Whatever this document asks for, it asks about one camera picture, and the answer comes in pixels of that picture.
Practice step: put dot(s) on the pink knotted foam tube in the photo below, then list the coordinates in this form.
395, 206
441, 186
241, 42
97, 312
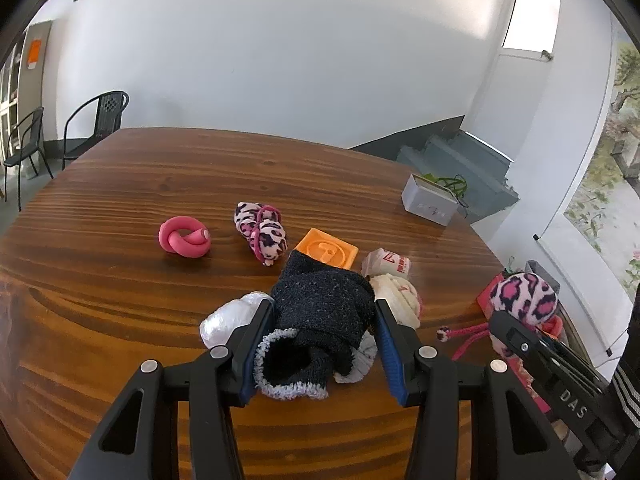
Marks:
185, 236

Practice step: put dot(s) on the dark navy fuzzy sock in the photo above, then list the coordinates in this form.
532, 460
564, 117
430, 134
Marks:
322, 318

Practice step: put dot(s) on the pink leopard plush ball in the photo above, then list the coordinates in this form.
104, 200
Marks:
530, 299

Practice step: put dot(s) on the black metal chair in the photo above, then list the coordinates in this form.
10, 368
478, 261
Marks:
110, 106
25, 145

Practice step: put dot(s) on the cream cloth bundle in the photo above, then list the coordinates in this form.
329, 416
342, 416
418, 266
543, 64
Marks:
400, 296

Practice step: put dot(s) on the pink storage box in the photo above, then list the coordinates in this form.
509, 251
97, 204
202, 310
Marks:
514, 362

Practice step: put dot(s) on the green paper gift bag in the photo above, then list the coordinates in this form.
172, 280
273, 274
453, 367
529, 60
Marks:
450, 183

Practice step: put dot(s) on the grey tissue box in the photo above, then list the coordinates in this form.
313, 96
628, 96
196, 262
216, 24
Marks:
429, 200

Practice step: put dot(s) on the concrete staircase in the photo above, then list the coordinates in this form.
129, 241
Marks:
464, 157

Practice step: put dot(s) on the white red-print tissue pack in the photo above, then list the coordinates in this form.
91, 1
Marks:
382, 261

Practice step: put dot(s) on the white plastic bag ball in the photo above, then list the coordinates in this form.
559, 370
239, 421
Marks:
217, 328

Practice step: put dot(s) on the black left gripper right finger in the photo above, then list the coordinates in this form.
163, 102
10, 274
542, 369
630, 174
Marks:
510, 437

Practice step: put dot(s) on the hanging landscape scroll painting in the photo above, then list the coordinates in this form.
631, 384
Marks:
592, 241

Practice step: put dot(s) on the orange embossed toy cube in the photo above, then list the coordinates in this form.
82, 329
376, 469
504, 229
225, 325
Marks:
328, 249

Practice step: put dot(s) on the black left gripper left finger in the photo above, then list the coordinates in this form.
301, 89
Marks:
138, 436

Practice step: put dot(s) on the orange notice on door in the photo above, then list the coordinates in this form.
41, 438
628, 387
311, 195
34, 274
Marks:
33, 54

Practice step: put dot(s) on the pink leopard plush scrunchie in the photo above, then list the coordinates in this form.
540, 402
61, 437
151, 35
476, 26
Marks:
261, 226

